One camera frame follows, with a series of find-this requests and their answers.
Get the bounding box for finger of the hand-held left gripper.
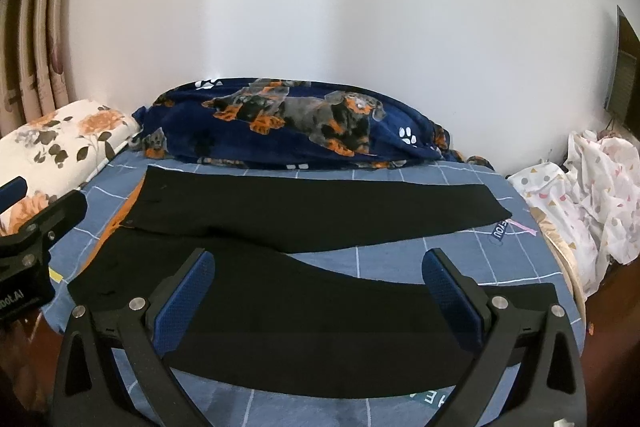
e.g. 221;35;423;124
0;190;89;259
0;176;28;215

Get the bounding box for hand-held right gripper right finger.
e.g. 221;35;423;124
421;248;588;427

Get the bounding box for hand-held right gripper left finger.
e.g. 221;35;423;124
51;248;217;427

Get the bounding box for black pants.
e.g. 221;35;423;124
66;166;571;400

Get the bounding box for blue grid bedsheet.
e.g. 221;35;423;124
40;152;587;427

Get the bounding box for orange cloth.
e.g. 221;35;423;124
99;179;148;254

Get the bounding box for white floral pillow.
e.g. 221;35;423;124
0;99;143;239

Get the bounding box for pink curtain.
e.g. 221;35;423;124
0;0;87;138

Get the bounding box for white patterned cloth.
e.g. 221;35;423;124
507;129;640;299

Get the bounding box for navy dog print blanket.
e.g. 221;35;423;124
131;77;496;171

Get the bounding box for dark wall hanging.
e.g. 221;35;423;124
602;4;640;131

